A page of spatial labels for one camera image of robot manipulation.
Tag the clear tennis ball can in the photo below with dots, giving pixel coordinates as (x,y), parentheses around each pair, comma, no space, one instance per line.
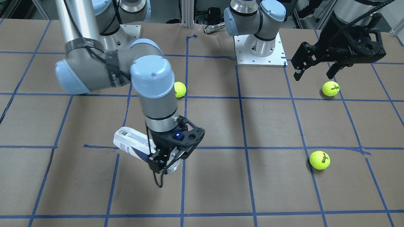
(141,145)

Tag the tennis ball centre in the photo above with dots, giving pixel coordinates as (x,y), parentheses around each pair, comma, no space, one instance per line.
(180,89)

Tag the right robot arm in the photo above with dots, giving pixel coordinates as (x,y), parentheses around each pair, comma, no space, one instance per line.
(101,55)

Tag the aluminium frame post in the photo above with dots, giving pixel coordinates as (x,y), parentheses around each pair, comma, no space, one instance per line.
(187,13)

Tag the silver cylindrical tool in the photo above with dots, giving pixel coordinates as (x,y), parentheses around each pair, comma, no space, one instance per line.
(214,28)

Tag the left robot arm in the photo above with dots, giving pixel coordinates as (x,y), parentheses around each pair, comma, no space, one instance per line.
(357,12)

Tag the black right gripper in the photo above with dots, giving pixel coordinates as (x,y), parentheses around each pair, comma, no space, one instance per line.
(157,159)

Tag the tennis ball near left gripper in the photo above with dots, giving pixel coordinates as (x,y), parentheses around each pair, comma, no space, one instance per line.
(319,160)

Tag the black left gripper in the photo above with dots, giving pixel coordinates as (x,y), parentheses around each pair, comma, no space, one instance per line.
(335,34)

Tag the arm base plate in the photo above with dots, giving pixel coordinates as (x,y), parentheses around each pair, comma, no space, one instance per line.
(252,52)
(128,33)

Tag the tennis ball far corner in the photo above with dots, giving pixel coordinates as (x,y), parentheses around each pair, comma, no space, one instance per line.
(330,88)

